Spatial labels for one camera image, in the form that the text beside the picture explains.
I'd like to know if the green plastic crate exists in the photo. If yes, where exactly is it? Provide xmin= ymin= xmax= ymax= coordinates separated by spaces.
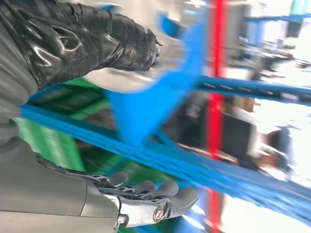
xmin=14 ymin=79 xmax=115 ymax=173

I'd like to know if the blue steel shelf rack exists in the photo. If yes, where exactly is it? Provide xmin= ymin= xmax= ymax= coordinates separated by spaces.
xmin=19 ymin=6 xmax=311 ymax=226

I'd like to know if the red barrier belt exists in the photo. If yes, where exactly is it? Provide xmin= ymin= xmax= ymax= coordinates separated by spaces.
xmin=207 ymin=0 xmax=228 ymax=233

